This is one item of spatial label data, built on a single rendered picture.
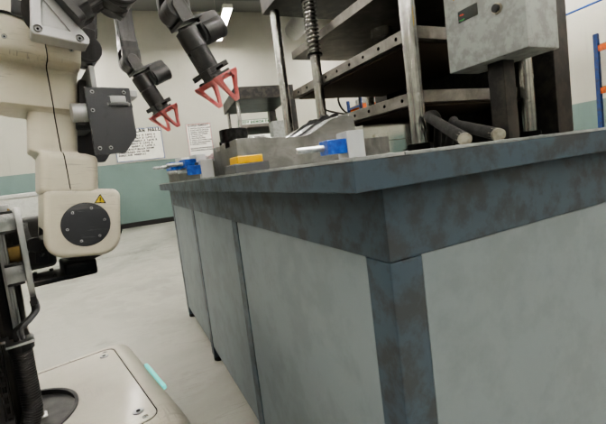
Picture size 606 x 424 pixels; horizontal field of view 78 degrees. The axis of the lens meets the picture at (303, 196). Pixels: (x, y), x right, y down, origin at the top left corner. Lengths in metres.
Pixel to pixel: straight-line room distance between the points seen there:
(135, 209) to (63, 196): 7.36
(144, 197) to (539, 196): 7.98
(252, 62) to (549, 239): 8.43
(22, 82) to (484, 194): 0.97
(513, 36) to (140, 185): 7.61
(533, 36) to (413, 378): 1.13
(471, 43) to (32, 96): 1.31
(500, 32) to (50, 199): 1.36
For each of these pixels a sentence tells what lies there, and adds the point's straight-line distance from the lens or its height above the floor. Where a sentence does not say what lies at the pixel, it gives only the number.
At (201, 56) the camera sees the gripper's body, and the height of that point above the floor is 1.10.
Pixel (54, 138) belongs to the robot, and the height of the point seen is 0.94.
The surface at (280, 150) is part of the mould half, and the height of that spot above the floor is 0.85.
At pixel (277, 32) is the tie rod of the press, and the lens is 2.61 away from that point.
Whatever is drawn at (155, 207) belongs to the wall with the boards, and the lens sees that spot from 8.34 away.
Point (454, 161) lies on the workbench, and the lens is 0.50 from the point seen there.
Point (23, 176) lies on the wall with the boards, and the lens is 8.73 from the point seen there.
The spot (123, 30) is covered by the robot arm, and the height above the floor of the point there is 1.31.
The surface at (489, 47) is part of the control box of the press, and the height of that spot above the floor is 1.11.
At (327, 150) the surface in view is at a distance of 0.71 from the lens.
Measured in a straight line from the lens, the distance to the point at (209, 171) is 1.16.
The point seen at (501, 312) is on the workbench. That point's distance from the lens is 0.63.
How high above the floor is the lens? 0.80
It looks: 5 degrees down
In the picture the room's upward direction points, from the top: 7 degrees counter-clockwise
